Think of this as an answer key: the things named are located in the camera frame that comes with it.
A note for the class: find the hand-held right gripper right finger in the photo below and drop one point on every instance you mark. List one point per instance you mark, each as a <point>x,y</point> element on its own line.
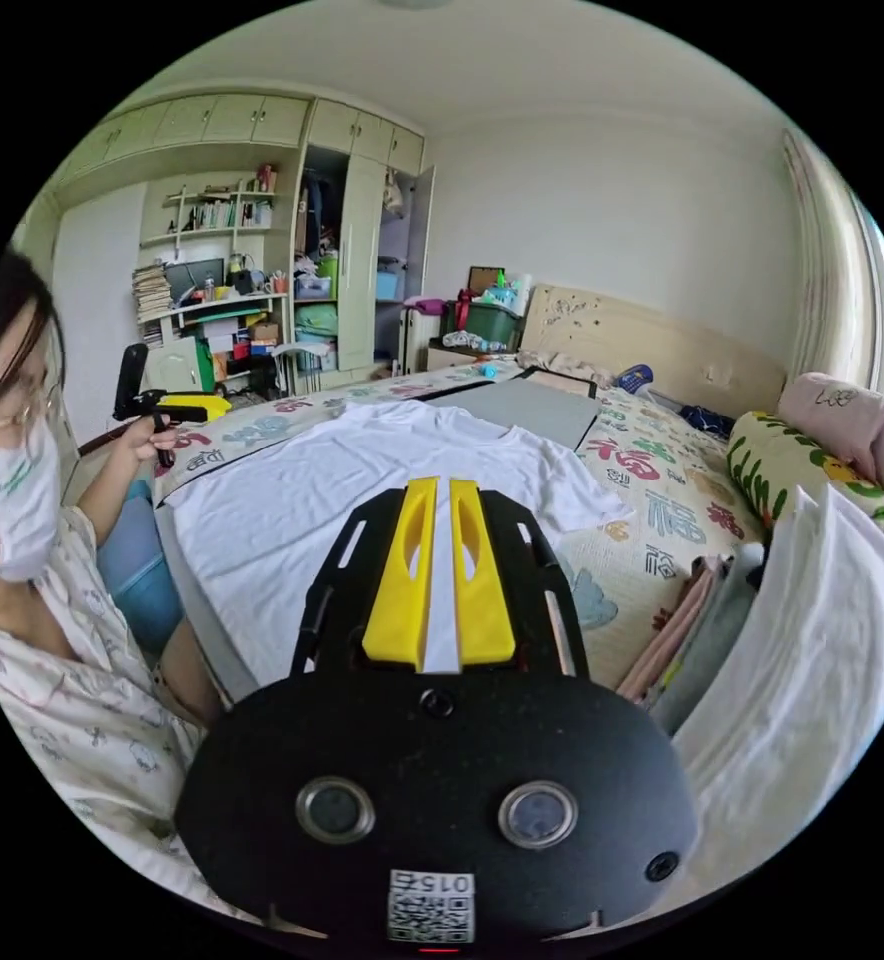
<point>483,600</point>

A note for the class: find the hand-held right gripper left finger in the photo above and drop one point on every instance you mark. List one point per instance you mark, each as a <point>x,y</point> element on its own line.
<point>401,592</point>

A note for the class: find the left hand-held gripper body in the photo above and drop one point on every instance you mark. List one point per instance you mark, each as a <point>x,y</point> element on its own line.
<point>164,411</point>

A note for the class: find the person's left forearm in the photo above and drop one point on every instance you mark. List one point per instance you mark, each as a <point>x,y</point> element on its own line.
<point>112,491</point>

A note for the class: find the white short sleeve shirt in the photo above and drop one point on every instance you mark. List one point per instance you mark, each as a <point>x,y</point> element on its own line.
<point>299,510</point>

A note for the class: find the person's left hand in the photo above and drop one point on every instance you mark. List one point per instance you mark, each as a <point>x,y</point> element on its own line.
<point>142,448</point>

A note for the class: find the desk with shelves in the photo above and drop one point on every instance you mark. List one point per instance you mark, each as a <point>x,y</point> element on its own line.
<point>217,300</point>

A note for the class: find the bed with printed sheet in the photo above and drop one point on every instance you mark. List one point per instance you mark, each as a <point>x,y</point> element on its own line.
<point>637,487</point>

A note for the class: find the cream cupboard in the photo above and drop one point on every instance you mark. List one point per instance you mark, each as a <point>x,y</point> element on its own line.
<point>359,247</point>

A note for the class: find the green storage bin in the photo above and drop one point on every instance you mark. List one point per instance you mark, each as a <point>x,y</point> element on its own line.
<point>491,319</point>

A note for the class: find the person's body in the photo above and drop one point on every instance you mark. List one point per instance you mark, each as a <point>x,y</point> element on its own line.
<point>44,675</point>

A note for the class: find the pile of clothes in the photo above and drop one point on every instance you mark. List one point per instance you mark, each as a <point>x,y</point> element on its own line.
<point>787,675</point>

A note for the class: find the floral rolled blanket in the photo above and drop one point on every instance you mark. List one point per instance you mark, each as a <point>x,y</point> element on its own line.
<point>772,459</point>

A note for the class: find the pink pillow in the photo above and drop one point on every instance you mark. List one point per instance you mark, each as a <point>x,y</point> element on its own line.
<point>836,409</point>

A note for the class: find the pale curtain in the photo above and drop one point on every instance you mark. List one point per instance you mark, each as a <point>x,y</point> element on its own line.
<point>824,262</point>

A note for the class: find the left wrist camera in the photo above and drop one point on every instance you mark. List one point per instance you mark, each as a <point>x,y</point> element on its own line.
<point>130,379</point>

